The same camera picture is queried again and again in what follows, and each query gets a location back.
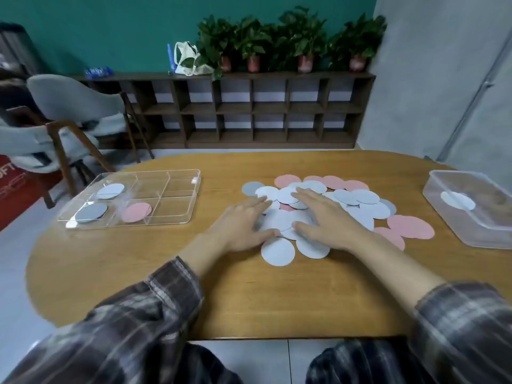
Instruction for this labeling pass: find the person's right hand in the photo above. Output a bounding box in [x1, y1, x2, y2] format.
[291, 187, 373, 252]

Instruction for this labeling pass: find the person's left hand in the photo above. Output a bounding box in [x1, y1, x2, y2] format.
[202, 195, 281, 252]

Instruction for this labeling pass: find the clear divided tray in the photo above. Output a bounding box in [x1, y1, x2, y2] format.
[57, 169, 202, 230]

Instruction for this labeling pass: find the pile of round paper discs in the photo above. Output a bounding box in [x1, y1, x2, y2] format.
[241, 174, 436, 268]

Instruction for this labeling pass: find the pink disc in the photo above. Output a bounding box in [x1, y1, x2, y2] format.
[121, 202, 153, 223]

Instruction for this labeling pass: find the white disc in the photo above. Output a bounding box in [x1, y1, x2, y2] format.
[440, 190, 476, 211]
[95, 182, 125, 201]

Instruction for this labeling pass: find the grey disc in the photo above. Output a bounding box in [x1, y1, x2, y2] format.
[75, 202, 109, 223]

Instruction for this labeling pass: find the person's left forearm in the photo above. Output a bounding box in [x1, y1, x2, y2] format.
[0, 231, 241, 384]

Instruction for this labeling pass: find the dark wooden cubby shelf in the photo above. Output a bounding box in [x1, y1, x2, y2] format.
[71, 71, 377, 150]

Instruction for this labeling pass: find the translucent plastic tub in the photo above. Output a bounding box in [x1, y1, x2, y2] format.
[422, 170, 512, 250]

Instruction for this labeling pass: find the white tote bag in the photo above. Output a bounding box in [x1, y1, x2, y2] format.
[174, 41, 215, 76]

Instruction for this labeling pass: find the grey chair with wooden legs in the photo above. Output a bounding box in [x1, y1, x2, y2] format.
[27, 74, 155, 163]
[0, 119, 115, 209]

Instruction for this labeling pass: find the grey wall pipe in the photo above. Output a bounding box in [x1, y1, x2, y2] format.
[438, 37, 512, 158]

